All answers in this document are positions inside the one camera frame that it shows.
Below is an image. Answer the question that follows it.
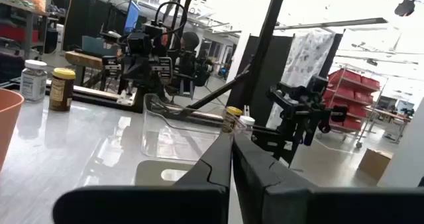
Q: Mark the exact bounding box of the brown cardboard box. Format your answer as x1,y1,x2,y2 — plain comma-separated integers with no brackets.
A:
358,148,394,182

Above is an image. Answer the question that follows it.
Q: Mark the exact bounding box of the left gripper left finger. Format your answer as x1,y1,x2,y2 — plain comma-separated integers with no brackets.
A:
52,132,233,224

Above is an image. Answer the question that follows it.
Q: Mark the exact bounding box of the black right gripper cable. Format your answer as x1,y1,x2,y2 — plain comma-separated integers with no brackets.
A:
154,1,189,40

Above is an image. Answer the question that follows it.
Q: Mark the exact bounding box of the long ceiling light bar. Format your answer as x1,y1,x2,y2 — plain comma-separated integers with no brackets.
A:
274,17,389,31

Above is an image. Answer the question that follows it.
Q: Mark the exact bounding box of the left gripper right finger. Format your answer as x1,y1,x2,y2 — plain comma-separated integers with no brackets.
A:
232,133,424,224

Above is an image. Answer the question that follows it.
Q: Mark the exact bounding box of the rack with red bins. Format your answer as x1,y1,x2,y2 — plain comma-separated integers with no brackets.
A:
321,67,382,133

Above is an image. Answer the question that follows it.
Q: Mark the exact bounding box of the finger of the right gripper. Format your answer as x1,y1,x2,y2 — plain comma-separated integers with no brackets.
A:
102,55,122,78
152,56,174,82

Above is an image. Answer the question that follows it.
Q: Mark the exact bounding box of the black ceiling-hung device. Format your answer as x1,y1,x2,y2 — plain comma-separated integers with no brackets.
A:
394,0,419,18

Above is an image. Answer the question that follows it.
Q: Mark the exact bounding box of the person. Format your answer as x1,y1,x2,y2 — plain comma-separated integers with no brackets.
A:
180,31,201,53

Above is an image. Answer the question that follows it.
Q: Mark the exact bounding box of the grey storage shelf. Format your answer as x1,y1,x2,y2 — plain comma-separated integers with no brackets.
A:
0,0,67,61

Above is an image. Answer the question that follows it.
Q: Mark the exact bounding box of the clear plastic bin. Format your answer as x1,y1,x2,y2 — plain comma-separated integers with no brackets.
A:
141,93,248,162

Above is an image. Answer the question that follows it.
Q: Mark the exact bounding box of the white patterned cloth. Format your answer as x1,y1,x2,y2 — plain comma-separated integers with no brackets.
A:
266,29,336,129

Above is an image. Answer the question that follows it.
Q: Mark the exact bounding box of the teal storage box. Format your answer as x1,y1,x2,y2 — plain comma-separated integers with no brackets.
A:
81,34,119,57

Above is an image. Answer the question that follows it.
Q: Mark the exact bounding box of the black partition panel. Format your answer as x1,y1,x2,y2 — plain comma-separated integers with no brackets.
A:
227,33,345,127

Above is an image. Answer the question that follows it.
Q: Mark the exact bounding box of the wooden workbench top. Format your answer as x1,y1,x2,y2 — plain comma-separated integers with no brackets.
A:
64,50,104,70

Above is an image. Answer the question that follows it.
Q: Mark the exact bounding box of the orange plastic bin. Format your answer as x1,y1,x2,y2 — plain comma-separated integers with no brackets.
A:
0,87,25,172

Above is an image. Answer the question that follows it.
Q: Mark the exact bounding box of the white-lid spice jar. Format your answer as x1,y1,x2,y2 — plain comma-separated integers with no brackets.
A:
19,59,48,103
238,115,256,139

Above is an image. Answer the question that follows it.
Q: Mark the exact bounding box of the blue-lit computer monitor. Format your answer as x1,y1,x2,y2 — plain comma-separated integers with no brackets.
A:
123,0,142,36

